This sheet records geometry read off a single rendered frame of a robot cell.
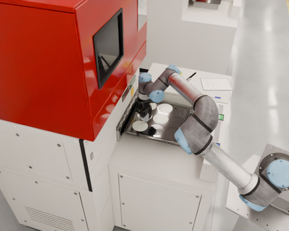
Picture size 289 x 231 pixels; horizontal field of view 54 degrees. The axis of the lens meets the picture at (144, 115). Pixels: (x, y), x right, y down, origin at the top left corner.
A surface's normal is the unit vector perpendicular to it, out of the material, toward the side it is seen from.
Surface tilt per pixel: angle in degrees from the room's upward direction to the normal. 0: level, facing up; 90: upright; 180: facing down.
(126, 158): 0
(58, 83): 90
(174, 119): 0
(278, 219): 0
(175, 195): 90
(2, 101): 90
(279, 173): 38
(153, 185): 90
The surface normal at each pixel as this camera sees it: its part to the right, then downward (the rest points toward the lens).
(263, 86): 0.02, -0.75
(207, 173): -0.29, 0.63
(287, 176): -0.29, -0.24
